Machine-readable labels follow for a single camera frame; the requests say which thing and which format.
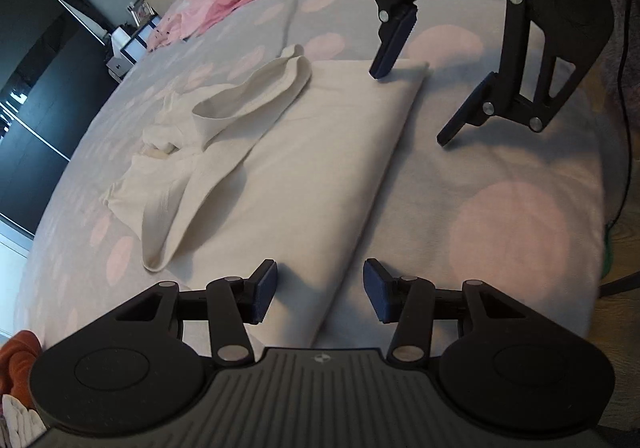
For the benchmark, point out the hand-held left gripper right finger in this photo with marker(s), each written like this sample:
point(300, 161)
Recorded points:
point(375, 289)

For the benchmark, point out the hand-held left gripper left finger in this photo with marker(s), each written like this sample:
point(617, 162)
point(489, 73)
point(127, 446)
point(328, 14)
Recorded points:
point(265, 289)

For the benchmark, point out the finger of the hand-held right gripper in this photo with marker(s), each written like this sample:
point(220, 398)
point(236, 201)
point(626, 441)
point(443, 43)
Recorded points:
point(470, 107)
point(395, 42)

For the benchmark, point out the white shirt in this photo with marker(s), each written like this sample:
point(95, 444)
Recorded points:
point(300, 152)

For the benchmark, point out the stack of folded clothes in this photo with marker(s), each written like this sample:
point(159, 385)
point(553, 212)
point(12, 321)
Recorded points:
point(20, 420)

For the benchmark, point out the grey fuzzy cloth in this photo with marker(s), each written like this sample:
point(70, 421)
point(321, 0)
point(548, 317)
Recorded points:
point(616, 55)

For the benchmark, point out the bed with polka dot sheet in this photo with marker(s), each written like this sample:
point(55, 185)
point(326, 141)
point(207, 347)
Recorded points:
point(500, 228)

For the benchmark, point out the green object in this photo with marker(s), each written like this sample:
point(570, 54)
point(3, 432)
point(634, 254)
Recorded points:
point(607, 253)

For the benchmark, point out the pink printed pillow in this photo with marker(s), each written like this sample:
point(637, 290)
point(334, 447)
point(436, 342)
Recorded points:
point(195, 12)

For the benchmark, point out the rust orange towel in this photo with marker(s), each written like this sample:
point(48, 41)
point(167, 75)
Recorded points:
point(15, 363)

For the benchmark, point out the white nightstand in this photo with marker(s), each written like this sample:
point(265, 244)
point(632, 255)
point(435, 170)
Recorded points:
point(122, 57)

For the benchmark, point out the black sliding wardrobe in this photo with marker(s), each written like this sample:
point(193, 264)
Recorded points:
point(40, 102)

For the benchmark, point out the dark furniture frame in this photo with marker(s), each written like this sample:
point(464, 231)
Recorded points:
point(620, 284)

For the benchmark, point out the photo frame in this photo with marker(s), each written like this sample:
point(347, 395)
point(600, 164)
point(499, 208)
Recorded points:
point(140, 10)

